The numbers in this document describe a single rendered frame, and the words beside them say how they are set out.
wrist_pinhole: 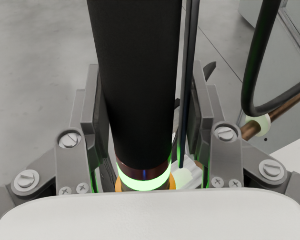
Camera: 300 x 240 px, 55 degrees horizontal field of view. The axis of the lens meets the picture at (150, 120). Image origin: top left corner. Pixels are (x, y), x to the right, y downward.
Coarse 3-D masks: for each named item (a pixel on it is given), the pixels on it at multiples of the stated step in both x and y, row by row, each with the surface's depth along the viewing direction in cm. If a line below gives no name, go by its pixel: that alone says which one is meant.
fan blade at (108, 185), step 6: (108, 156) 71; (108, 162) 72; (102, 168) 82; (108, 168) 73; (108, 174) 74; (114, 174) 67; (102, 180) 86; (108, 180) 78; (114, 180) 68; (102, 186) 87; (108, 186) 81; (114, 186) 71
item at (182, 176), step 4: (184, 168) 24; (176, 172) 24; (180, 172) 24; (184, 172) 24; (188, 172) 24; (176, 176) 24; (180, 176) 24; (184, 176) 24; (188, 176) 24; (176, 180) 23; (180, 180) 24; (184, 180) 24; (188, 180) 24; (176, 184) 23; (180, 184) 23; (184, 184) 24
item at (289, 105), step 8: (296, 96) 30; (288, 104) 29; (272, 112) 28; (280, 112) 29; (272, 120) 28; (240, 128) 27; (248, 128) 27; (256, 128) 27; (248, 136) 27; (200, 168) 25
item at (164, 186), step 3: (168, 177) 18; (120, 180) 19; (168, 180) 19; (123, 183) 18; (165, 183) 18; (168, 183) 19; (123, 186) 18; (126, 186) 18; (162, 186) 18; (165, 186) 18; (123, 189) 19; (126, 189) 18; (129, 189) 18; (132, 189) 18; (156, 189) 18; (159, 189) 18; (162, 189) 18; (165, 189) 19
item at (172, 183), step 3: (171, 174) 21; (171, 177) 21; (117, 180) 21; (171, 180) 21; (174, 180) 21; (117, 183) 21; (120, 183) 20; (171, 183) 20; (174, 183) 21; (117, 186) 20; (120, 186) 20; (171, 186) 20; (174, 186) 20; (117, 189) 20; (120, 189) 20; (171, 189) 20; (174, 189) 20
